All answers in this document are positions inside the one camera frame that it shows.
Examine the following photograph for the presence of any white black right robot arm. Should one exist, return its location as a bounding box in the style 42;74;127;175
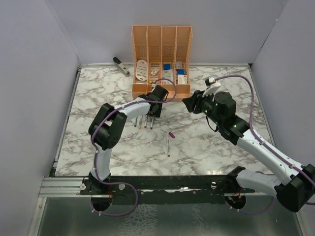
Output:
183;90;315;212

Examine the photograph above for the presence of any black grey stapler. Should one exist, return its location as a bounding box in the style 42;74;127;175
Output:
113;57;130;77

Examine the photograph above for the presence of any red white card box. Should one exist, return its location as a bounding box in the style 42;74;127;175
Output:
178;74;188;85

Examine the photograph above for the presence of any white oval ruler card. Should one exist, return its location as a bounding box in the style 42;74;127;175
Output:
135;59;149;81

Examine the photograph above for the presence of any white pen purple end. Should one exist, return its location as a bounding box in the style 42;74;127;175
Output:
166;131;170;157

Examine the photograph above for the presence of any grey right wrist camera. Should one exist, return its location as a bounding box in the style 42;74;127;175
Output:
202;76;221;97

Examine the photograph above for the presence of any blue box in organizer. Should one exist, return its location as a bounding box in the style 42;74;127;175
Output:
163;63;172;70

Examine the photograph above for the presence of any white pen blue end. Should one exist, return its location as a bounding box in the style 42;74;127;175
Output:
150;117;154;130

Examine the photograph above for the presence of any peach plastic desk organizer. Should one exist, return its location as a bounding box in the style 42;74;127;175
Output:
131;25;192;102

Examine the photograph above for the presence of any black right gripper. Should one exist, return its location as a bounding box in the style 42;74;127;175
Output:
183;88;223;126

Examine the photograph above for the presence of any black mounting rail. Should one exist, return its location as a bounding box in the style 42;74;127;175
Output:
80;175;253;205

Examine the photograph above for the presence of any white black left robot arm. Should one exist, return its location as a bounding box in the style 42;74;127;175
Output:
88;85;169;194

